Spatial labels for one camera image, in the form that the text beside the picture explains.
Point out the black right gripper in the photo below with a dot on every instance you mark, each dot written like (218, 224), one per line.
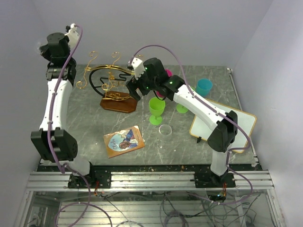
(133, 84)

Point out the light green plastic wine glass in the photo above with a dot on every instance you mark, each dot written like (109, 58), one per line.
(156, 107)

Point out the clear wine glass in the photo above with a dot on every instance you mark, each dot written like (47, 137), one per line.
(165, 130)

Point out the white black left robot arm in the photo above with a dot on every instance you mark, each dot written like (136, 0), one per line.
(52, 141)

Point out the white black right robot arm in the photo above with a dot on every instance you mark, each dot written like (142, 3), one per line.
(150, 75)

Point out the pink plastic wine glass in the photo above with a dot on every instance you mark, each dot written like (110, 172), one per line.
(169, 73)

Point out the blue plastic wine glass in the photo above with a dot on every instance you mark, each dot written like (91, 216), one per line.
(203, 87)

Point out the Othello picture book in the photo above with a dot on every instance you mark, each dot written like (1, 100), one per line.
(123, 141)

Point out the small framed whiteboard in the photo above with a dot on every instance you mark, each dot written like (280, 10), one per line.
(245, 120)

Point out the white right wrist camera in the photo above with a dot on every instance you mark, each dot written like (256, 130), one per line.
(138, 67)

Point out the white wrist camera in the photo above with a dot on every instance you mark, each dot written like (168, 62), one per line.
(72, 34)
(138, 67)

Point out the gold wire wine glass rack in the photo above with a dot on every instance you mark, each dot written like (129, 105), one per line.
(112, 99)

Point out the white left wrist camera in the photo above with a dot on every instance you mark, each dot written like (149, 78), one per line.
(72, 34)

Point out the aluminium extrusion rail base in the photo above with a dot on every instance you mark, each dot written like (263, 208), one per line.
(149, 181)

